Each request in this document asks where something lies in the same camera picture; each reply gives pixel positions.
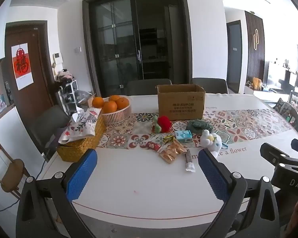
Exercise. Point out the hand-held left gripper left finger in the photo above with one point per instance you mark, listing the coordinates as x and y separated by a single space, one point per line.
81 174

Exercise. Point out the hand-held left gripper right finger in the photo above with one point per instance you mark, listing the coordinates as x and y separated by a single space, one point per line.
213 176

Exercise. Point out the white plush toy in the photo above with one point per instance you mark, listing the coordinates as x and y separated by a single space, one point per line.
210 141

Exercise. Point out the teal tissue packet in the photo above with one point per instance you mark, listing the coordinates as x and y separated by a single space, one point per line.
183 136

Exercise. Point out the green plush toy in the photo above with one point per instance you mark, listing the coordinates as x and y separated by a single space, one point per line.
198 126

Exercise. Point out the red plush toy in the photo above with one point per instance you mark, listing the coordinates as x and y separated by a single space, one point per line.
165 124

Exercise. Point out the brown cardboard box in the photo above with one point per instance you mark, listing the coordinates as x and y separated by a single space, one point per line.
181 105

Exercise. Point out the grey stick sachet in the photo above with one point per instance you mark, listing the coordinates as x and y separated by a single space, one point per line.
189 161

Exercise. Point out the plaid cushioned chair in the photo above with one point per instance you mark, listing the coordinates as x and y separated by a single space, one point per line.
288 111

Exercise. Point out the patterned table cover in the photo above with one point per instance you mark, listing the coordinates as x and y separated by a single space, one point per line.
238 126

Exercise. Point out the orange snack packet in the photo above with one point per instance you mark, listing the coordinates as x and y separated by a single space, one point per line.
172 152

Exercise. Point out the floral printed cloth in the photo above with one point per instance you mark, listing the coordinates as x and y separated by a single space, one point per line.
80 126

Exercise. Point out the grey dining chair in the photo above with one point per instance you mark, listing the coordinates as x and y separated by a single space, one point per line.
209 85
149 87
48 124

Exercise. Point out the white sideboard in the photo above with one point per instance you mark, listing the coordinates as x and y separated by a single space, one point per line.
253 91

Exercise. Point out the red snack packet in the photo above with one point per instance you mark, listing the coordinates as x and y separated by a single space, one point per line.
154 145

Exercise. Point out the white plastic fruit basket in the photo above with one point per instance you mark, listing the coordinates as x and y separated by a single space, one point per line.
116 117

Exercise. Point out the orange paper bag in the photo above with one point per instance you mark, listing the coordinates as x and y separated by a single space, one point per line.
257 83

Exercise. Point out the wooden chair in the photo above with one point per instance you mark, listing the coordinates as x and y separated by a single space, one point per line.
11 171

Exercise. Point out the pile of oranges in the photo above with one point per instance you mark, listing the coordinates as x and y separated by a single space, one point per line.
110 106

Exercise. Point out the television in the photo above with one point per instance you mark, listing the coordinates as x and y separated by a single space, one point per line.
275 73

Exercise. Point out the white shoe rack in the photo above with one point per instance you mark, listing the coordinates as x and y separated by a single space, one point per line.
68 96

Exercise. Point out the pile of clothes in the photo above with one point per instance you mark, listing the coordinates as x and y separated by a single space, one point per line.
63 75

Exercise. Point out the dark interior door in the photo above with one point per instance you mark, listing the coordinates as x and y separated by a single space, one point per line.
234 57

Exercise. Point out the brown entrance door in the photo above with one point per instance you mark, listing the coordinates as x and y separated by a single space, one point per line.
41 74

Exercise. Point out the black door lock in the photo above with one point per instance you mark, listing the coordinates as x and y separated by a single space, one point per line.
8 93

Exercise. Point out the dark glass sliding door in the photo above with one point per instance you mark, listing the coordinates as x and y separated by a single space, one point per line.
129 42

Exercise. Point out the dark slatted wall panel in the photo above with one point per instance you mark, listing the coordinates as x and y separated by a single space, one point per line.
254 54

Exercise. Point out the white wall intercom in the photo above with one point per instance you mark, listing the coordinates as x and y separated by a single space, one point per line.
57 59

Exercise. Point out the red and white wall poster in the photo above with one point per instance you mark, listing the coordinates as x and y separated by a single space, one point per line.
22 67

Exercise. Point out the white light switch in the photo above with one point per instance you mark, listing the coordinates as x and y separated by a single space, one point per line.
77 50

